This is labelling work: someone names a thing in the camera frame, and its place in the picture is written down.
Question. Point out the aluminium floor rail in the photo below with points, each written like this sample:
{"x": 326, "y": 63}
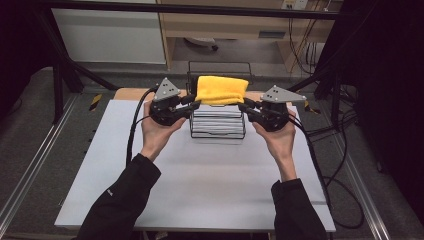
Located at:
{"x": 30, "y": 166}
{"x": 363, "y": 193}

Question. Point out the black metal frame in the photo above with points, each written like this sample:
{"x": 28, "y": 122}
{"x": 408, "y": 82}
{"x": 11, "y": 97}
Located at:
{"x": 63, "y": 73}

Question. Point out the office chair base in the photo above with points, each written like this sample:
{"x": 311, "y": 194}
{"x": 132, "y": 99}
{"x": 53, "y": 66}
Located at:
{"x": 203, "y": 42}

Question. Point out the person's left hand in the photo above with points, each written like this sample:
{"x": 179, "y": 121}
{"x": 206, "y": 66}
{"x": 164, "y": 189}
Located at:
{"x": 156, "y": 133}

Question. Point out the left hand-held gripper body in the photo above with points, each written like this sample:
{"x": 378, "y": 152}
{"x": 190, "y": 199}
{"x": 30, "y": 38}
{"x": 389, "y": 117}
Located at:
{"x": 165, "y": 111}

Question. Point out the person's right hand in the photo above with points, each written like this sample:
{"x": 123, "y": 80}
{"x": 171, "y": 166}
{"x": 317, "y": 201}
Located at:
{"x": 280, "y": 143}

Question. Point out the yellow towel with black edge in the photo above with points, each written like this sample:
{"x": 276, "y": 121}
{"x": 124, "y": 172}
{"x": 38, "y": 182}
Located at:
{"x": 221, "y": 90}

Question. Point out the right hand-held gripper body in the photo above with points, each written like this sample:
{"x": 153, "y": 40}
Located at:
{"x": 278, "y": 115}

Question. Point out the white cabinet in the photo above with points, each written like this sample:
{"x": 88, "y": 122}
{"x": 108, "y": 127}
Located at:
{"x": 106, "y": 36}

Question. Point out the yellow black tape marker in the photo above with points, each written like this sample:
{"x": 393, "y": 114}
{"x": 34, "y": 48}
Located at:
{"x": 95, "y": 102}
{"x": 308, "y": 106}

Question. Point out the white power strip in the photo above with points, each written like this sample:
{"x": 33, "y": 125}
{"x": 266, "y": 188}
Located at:
{"x": 295, "y": 4}

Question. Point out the wooden desk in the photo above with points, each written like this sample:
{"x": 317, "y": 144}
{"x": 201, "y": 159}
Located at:
{"x": 226, "y": 25}

